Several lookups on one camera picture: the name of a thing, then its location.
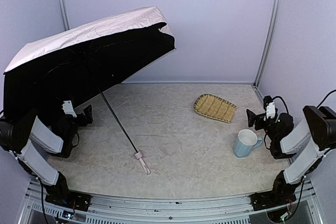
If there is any pink and black folding umbrella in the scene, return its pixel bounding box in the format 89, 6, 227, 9
3, 5, 177, 176

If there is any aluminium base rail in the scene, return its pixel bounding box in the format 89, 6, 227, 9
18, 179, 323, 224

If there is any woven bamboo tray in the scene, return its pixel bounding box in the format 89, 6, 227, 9
193, 94, 237, 123

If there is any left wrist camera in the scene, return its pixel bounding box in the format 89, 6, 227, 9
62, 100, 77, 118

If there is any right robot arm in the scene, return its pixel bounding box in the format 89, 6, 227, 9
246, 95, 335, 210

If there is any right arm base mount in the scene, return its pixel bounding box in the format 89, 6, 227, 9
250, 191, 296, 211

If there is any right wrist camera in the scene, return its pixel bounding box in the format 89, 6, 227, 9
263, 95, 277, 121

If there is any light blue ceramic mug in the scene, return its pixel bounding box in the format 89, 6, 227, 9
233, 129, 263, 158

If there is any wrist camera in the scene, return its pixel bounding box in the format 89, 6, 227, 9
263, 95, 277, 121
62, 100, 77, 118

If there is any right aluminium frame post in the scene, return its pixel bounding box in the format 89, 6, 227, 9
254, 0, 281, 90

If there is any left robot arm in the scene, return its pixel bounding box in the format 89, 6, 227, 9
1, 105, 93, 205

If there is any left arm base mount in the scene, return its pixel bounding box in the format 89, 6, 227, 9
45, 191, 91, 212

